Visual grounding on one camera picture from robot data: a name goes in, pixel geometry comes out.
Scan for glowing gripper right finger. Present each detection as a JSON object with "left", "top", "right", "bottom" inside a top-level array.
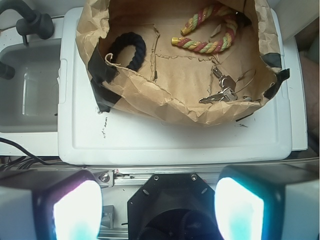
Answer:
[{"left": 214, "top": 163, "right": 320, "bottom": 240}]

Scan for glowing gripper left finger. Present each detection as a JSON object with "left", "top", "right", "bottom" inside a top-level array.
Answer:
[{"left": 0, "top": 169, "right": 103, "bottom": 240}]

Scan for silver keys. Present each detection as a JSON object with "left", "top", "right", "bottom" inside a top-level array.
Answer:
[{"left": 198, "top": 65, "right": 257, "bottom": 105}]

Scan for white plastic tray lid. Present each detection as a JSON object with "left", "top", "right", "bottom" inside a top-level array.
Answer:
[{"left": 57, "top": 7, "right": 293, "bottom": 166}]

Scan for white sink basin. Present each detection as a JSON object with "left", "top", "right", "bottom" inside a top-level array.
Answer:
[{"left": 0, "top": 18, "right": 64, "bottom": 156}]

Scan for brown paper bag bin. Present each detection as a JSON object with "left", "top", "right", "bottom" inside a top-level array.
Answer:
[{"left": 76, "top": 0, "right": 290, "bottom": 127}]

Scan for black faucet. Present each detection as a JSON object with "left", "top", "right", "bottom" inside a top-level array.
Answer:
[{"left": 0, "top": 0, "right": 55, "bottom": 46}]

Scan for metal corner bracket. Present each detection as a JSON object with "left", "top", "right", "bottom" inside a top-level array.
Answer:
[{"left": 94, "top": 169, "right": 115, "bottom": 189}]

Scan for black cable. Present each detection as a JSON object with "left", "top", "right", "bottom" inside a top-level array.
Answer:
[{"left": 0, "top": 136, "right": 66, "bottom": 173}]

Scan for black octagonal mount plate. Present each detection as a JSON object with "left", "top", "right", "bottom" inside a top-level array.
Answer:
[{"left": 127, "top": 173, "right": 222, "bottom": 240}]

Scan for multicolour twisted rope toy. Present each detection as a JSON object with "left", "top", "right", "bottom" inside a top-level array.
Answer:
[{"left": 171, "top": 2, "right": 238, "bottom": 55}]

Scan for dark navy rope loop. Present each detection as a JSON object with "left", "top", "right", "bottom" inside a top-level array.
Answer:
[{"left": 109, "top": 32, "right": 147, "bottom": 71}]

